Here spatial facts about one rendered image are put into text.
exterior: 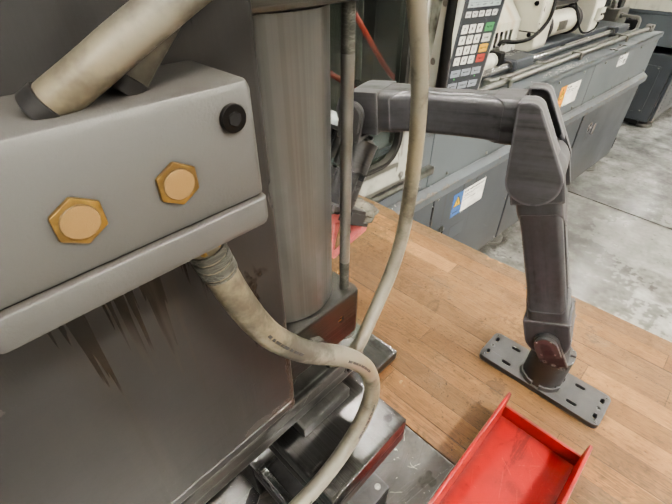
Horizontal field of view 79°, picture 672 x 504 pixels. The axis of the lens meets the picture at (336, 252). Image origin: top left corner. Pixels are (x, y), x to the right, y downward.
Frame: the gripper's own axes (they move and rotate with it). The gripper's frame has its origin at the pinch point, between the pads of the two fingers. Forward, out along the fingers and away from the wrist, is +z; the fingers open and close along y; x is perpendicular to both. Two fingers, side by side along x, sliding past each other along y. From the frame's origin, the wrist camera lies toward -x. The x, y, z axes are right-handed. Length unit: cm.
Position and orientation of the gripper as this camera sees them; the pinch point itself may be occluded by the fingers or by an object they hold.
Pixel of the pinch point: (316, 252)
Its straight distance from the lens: 68.0
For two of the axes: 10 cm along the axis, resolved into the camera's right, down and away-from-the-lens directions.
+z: -3.6, 9.0, 2.3
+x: 7.5, 4.3, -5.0
